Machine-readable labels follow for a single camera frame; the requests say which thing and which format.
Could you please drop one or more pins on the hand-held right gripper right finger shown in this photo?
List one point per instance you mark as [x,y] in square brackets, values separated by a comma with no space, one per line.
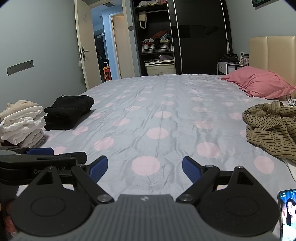
[190,170]

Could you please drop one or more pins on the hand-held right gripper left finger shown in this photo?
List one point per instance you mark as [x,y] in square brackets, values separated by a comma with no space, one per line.
[99,170]

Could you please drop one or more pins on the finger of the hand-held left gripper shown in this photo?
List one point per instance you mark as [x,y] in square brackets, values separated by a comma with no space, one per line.
[69,156]
[39,151]

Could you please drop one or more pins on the olive striped shirt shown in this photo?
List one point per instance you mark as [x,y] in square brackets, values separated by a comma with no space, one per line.
[270,129]

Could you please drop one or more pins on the stack of white folded clothes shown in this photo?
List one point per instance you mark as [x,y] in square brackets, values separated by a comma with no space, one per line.
[20,125]

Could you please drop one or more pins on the black folded clothes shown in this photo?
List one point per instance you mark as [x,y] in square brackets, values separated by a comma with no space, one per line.
[67,109]

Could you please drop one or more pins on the pile of loose clothes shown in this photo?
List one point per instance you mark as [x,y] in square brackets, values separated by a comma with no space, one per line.
[159,37]

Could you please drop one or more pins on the person's left hand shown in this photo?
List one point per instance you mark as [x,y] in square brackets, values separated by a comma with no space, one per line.
[10,223]

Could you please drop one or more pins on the orange wooden chair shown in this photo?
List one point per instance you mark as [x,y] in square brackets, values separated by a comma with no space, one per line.
[106,73]

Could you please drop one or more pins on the cream storage box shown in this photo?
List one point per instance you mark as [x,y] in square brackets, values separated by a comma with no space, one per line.
[159,69]

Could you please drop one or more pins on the smartphone with lit screen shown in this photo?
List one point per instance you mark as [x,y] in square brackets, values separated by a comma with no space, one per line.
[288,215]

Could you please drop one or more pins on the white nightstand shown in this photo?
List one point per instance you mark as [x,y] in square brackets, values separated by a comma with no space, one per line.
[229,67]

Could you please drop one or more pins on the pink pillow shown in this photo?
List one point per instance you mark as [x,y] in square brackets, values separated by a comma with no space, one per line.
[256,81]

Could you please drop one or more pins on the black bag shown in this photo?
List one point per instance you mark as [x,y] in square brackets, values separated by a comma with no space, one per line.
[229,57]

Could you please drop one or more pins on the white hallway door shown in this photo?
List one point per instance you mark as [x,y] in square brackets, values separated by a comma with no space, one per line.
[122,46]

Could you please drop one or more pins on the small patterned cloth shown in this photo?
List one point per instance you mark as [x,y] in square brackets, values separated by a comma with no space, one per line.
[291,100]

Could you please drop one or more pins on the cream bedroom door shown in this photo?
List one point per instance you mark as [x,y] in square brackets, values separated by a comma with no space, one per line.
[86,34]

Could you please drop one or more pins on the black wardrobe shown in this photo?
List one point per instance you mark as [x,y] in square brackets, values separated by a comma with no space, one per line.
[198,46]

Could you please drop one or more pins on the checkered fabric basket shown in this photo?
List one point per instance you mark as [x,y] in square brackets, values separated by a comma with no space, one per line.
[164,47]
[148,48]

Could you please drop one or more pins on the beige bed headboard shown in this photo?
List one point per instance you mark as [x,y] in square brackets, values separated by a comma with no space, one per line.
[272,53]

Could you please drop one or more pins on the white hanging bag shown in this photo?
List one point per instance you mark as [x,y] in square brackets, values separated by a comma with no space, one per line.
[143,18]

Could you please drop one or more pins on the grey wall switch panel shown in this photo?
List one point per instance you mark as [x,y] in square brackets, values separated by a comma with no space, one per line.
[19,68]

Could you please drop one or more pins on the small photo frame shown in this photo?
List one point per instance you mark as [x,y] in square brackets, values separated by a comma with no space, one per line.
[244,60]

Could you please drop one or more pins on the dark wall picture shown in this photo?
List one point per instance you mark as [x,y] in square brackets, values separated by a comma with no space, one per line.
[266,2]

